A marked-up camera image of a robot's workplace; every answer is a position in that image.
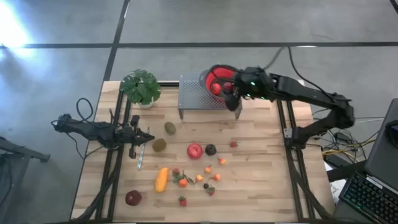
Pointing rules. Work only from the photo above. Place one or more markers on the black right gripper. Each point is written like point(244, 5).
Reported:
point(255, 84)

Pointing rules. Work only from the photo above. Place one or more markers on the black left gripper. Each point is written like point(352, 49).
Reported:
point(129, 137)

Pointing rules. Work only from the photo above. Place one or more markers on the golden brown toy kiwi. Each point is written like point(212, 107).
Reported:
point(159, 145)

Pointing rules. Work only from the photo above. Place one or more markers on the olive green toy kiwi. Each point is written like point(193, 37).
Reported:
point(170, 128)

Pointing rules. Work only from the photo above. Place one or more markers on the round red toy peach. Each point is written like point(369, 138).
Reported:
point(215, 89)

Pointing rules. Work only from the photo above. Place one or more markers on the yellow orange toy mango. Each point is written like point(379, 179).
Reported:
point(161, 180)

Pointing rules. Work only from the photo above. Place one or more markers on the large red toy apple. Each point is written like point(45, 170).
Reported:
point(194, 151)

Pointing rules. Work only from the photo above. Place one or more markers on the orange toy tangerine with leaves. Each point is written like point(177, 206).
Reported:
point(183, 183)

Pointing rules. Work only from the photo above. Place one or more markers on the dark purple toy plum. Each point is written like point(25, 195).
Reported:
point(211, 150)

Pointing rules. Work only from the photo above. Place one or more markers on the small orange toy pear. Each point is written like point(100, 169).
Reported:
point(222, 161)
point(199, 178)
point(208, 170)
point(217, 177)

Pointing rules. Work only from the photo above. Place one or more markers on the small black toy grape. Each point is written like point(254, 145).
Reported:
point(206, 186)

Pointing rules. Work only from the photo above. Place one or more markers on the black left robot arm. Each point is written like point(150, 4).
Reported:
point(93, 132)

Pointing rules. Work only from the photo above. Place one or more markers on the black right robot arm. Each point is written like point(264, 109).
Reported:
point(311, 93)

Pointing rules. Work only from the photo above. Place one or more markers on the silver teal striped pen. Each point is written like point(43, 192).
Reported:
point(140, 160)

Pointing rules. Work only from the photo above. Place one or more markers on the red collapsible colander grey rim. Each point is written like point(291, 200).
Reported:
point(217, 74)

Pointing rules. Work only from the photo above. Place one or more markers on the green plant in white pot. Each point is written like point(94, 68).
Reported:
point(140, 87)

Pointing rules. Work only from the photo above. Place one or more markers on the dark red toy apple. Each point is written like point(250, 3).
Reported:
point(133, 198)

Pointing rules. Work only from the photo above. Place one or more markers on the grey perforated metal riser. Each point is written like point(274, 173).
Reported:
point(192, 96)

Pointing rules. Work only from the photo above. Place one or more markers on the black tripod stand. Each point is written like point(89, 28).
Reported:
point(21, 151)

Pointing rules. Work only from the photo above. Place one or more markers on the white paper sheet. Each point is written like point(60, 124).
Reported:
point(337, 189)

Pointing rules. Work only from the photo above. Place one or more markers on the black aluminium frame rail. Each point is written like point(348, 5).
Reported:
point(169, 84)
point(116, 186)
point(294, 186)
point(104, 186)
point(304, 186)

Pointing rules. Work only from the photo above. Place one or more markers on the grey metal bracket plate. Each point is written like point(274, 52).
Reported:
point(287, 133)

